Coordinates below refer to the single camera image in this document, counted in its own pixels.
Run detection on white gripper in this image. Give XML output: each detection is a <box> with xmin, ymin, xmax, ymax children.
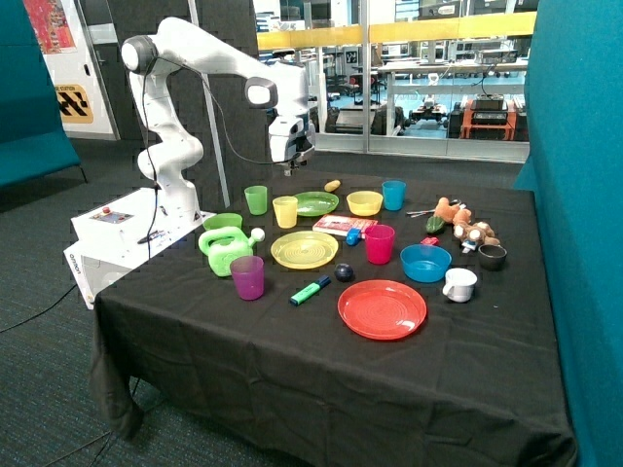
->
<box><xmin>269</xmin><ymin>116</ymin><xmax>315</xmax><ymax>175</ymax></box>

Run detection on yellow plastic bowl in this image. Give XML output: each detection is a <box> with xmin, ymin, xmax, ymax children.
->
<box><xmin>347</xmin><ymin>191</ymin><xmax>384</xmax><ymax>217</ymax></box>

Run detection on green plastic bowl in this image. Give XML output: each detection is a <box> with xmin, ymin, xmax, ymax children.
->
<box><xmin>202</xmin><ymin>212</ymin><xmax>242</xmax><ymax>231</ymax></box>

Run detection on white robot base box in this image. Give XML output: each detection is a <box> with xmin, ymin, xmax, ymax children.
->
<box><xmin>64</xmin><ymin>188</ymin><xmax>214</xmax><ymax>309</ymax></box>

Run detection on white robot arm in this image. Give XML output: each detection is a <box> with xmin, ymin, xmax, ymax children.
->
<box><xmin>122</xmin><ymin>18</ymin><xmax>315</xmax><ymax>226</ymax></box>

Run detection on green plastic plate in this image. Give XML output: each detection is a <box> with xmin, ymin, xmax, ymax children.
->
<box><xmin>294</xmin><ymin>191</ymin><xmax>340</xmax><ymax>217</ymax></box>

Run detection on yellow plastic plate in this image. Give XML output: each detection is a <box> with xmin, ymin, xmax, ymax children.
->
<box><xmin>271</xmin><ymin>231</ymin><xmax>339</xmax><ymax>269</ymax></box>

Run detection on red plastic plate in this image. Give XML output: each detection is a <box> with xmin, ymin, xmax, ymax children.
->
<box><xmin>337</xmin><ymin>279</ymin><xmax>427</xmax><ymax>341</ymax></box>

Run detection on yellow plastic cup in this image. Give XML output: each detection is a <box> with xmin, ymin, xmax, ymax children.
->
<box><xmin>273</xmin><ymin>196</ymin><xmax>298</xmax><ymax>229</ymax></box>

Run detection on green plastic cup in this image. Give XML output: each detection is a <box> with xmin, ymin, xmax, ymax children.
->
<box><xmin>244</xmin><ymin>185</ymin><xmax>268</xmax><ymax>216</ymax></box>

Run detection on yellow toy potato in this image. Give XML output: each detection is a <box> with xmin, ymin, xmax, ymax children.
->
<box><xmin>323</xmin><ymin>180</ymin><xmax>341</xmax><ymax>193</ymax></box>

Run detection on red book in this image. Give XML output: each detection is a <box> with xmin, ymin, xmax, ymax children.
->
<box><xmin>312</xmin><ymin>214</ymin><xmax>378</xmax><ymax>238</ymax></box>

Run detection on blue toy block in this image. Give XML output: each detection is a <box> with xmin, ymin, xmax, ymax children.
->
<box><xmin>346</xmin><ymin>228</ymin><xmax>364</xmax><ymax>246</ymax></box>

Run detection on green toy watering can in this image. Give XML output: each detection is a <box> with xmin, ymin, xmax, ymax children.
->
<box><xmin>198</xmin><ymin>226</ymin><xmax>266</xmax><ymax>277</ymax></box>

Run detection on blue plastic cup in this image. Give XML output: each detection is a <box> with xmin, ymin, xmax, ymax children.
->
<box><xmin>382</xmin><ymin>180</ymin><xmax>407</xmax><ymax>211</ymax></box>

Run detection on purple plastic cup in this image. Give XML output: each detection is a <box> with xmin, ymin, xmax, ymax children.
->
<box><xmin>230</xmin><ymin>256</ymin><xmax>264</xmax><ymax>301</ymax></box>

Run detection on pink plastic cup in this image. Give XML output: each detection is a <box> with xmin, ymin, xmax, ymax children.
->
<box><xmin>365</xmin><ymin>224</ymin><xmax>395</xmax><ymax>265</ymax></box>

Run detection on dark blue ball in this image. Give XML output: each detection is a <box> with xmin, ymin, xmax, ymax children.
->
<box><xmin>334</xmin><ymin>263</ymin><xmax>354</xmax><ymax>282</ymax></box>

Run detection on green highlighter marker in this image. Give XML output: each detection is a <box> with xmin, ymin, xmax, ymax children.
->
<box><xmin>289</xmin><ymin>275</ymin><xmax>331</xmax><ymax>306</ymax></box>

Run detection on green toy vegetable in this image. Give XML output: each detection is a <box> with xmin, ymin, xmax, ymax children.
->
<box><xmin>425</xmin><ymin>215</ymin><xmax>446</xmax><ymax>235</ymax></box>

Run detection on small red toy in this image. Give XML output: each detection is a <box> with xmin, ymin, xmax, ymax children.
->
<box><xmin>421</xmin><ymin>236</ymin><xmax>439</xmax><ymax>246</ymax></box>

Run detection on orange plush toy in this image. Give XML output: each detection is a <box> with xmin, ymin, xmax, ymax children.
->
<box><xmin>433</xmin><ymin>197</ymin><xmax>460</xmax><ymax>224</ymax></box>

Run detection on blue plastic bowl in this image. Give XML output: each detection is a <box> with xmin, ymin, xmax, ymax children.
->
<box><xmin>400</xmin><ymin>243</ymin><xmax>452</xmax><ymax>283</ymax></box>

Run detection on black tablecloth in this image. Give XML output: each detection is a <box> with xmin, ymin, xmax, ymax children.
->
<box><xmin>90</xmin><ymin>181</ymin><xmax>578</xmax><ymax>466</ymax></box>

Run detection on brown teddy bear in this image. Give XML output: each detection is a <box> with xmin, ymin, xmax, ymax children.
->
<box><xmin>453</xmin><ymin>208</ymin><xmax>500</xmax><ymax>254</ymax></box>

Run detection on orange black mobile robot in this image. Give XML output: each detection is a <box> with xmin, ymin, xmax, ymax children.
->
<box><xmin>447</xmin><ymin>93</ymin><xmax>529</xmax><ymax>142</ymax></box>

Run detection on white mug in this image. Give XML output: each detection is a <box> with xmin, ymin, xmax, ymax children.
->
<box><xmin>442</xmin><ymin>268</ymin><xmax>478</xmax><ymax>304</ymax></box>

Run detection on black small bowl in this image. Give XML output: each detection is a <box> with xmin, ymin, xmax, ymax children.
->
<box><xmin>478</xmin><ymin>244</ymin><xmax>507</xmax><ymax>271</ymax></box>

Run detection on yellow black sign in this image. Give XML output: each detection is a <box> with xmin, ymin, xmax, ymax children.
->
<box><xmin>55</xmin><ymin>84</ymin><xmax>93</xmax><ymax>125</ymax></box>

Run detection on teal partition panel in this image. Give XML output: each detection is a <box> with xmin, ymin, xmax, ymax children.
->
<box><xmin>515</xmin><ymin>1</ymin><xmax>622</xmax><ymax>466</ymax></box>

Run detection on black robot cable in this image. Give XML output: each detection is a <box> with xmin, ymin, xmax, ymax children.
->
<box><xmin>0</xmin><ymin>55</ymin><xmax>278</xmax><ymax>335</ymax></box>

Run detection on red wall poster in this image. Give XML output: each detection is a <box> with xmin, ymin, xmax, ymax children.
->
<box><xmin>22</xmin><ymin>0</ymin><xmax>76</xmax><ymax>54</ymax></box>

